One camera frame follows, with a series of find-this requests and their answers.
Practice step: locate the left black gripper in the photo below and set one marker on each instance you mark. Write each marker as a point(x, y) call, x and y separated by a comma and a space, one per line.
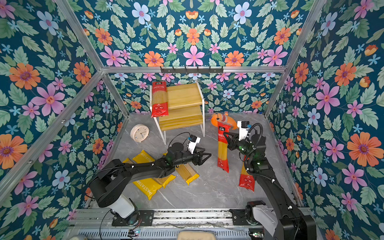
point(199, 160)

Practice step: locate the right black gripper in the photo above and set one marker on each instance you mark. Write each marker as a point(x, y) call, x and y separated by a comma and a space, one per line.
point(234, 142)

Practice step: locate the red spaghetti bag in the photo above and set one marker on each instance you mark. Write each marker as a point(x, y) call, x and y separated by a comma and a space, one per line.
point(246, 180)
point(223, 147)
point(159, 100)

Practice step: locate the yellow pasta bag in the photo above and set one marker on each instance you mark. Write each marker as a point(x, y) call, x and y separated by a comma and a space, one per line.
point(185, 171)
point(149, 187)
point(144, 157)

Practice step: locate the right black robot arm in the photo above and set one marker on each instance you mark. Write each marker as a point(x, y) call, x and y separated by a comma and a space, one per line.
point(285, 221)

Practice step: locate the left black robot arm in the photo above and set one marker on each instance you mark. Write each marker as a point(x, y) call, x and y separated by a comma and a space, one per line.
point(109, 183)

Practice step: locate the yellow wooden two-tier shelf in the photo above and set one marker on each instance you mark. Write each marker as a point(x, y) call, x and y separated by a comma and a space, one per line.
point(186, 109)

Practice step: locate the orange fish plush toy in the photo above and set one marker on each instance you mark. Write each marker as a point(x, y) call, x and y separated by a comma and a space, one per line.
point(223, 118)

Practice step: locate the pink round alarm clock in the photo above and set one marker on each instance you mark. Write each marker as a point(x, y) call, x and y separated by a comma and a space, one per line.
point(139, 133)

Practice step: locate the beige padded object bottom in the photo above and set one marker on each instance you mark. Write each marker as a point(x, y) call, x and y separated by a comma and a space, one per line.
point(196, 235)

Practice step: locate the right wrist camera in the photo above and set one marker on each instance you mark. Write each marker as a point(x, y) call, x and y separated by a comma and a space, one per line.
point(243, 127)

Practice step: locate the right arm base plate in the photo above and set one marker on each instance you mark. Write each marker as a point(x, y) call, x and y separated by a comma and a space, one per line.
point(239, 218)

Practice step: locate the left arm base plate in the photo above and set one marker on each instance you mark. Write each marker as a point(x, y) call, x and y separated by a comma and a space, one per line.
point(137, 218)

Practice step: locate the black wall hook rail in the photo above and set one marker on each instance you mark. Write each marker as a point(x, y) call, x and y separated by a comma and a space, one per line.
point(191, 70)

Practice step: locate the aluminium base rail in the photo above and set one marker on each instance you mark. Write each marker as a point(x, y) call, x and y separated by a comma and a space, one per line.
point(219, 218)

